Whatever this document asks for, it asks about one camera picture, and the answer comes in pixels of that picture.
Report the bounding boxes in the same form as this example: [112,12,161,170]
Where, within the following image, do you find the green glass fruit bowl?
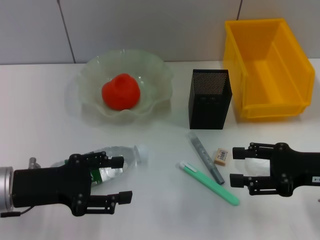
[77,49,174,125]

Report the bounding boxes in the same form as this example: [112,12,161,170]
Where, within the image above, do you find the tan eraser with barcode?
[213,147,230,166]

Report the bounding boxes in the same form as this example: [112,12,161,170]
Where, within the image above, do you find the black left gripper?
[12,150,133,217]

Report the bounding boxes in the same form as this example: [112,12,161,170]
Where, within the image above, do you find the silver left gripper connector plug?
[28,157,41,169]

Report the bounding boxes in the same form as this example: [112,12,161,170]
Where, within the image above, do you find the red-orange toy orange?
[101,73,141,111]

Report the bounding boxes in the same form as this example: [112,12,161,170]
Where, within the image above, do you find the white paper ball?
[243,158,272,177]

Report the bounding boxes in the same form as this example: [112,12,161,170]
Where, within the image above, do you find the black mesh pen holder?
[189,69,233,130]

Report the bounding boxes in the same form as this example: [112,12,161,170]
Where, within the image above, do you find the clear green-label water bottle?
[49,144,148,185]

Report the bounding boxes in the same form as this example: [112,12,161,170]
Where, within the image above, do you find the yellow plastic bin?
[223,17,315,123]

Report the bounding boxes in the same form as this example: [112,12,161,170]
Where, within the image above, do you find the mint green pen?
[178,161,240,207]

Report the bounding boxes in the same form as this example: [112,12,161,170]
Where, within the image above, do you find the grey marker pen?
[186,132,225,186]

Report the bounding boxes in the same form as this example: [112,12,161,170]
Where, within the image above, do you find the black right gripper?
[229,141,320,198]

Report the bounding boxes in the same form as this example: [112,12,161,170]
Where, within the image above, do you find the grey left arm cable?
[0,206,33,218]

